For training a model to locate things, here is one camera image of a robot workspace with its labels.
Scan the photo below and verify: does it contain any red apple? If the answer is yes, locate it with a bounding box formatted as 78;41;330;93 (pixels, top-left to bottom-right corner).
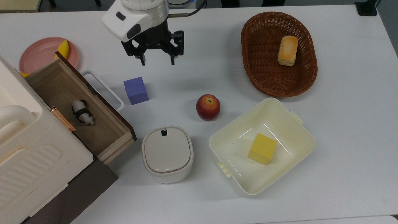
196;94;221;121

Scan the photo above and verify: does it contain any yellow block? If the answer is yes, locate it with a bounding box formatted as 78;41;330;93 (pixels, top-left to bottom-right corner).
247;133;278;166

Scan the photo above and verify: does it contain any pink plate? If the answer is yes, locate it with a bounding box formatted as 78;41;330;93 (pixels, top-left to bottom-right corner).
19;37;79;75

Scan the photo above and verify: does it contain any black camera stand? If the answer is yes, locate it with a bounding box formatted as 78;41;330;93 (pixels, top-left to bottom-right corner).
354;0;381;16

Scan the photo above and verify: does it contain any brown wicker basket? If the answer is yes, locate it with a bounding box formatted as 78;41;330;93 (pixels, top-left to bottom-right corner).
241;12;318;97

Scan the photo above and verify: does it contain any wooden drawer with white handle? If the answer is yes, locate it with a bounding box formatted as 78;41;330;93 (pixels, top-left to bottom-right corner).
25;51;137;165

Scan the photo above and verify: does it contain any small panda toy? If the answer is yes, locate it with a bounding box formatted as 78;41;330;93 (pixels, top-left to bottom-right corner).
72;100;95;126

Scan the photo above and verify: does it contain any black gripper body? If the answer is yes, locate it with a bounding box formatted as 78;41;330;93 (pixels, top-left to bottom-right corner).
121;22;185;58

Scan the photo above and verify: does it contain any yellow toy banana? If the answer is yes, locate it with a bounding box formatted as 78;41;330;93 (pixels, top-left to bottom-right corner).
20;40;69;78

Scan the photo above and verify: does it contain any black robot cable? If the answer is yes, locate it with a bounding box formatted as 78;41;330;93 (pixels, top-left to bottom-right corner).
168;0;207;18

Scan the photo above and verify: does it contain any toy bread loaf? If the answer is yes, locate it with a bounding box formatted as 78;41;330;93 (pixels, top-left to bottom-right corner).
277;35;299;67

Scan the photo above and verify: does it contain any purple cube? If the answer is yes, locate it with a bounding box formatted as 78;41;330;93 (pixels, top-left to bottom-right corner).
123;77;150;105

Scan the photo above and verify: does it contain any small cream lidded trash can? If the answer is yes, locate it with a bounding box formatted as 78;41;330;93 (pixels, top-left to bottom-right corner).
142;126;194;184

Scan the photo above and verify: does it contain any cream open plastic bin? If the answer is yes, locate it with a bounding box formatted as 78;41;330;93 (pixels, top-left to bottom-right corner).
209;97;316;197

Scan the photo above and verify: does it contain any dark wood drawer cabinet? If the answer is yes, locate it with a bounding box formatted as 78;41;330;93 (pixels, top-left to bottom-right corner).
22;159;119;224

